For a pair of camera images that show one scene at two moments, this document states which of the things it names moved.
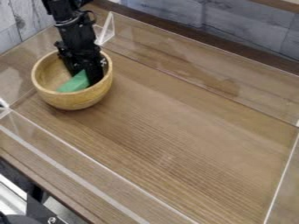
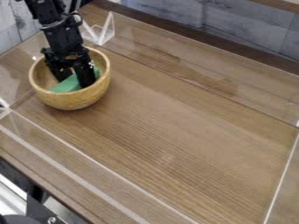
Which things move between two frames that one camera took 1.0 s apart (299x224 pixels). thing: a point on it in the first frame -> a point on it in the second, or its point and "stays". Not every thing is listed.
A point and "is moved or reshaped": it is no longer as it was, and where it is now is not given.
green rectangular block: [77, 83] is moved or reshaped
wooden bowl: [51, 74] stays
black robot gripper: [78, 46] -> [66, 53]
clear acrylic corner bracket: [105, 33] stays
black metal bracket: [38, 209] stays
